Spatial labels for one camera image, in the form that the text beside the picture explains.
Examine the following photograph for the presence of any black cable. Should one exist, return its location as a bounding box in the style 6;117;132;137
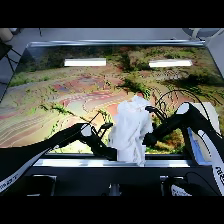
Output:
154;88;214;134
87;111;103;130

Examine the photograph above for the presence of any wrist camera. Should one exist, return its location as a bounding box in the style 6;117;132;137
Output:
144;105;166;122
97;122;115;138

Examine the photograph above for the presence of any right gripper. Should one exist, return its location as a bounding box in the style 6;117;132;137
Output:
142;131;160;148

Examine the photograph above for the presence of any blue garment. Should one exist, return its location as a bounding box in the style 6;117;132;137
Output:
187;127;212;165

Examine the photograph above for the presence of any white shirt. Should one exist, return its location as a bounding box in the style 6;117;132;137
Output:
107;95;154;167

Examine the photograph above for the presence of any silver frame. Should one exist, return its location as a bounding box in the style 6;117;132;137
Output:
28;39;224;197

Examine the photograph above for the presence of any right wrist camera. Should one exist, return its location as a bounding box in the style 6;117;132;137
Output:
144;105;166;122

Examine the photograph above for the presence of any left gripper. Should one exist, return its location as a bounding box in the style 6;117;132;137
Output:
94;141;119;161

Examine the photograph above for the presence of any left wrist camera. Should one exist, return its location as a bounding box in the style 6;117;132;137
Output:
97;122;115;138

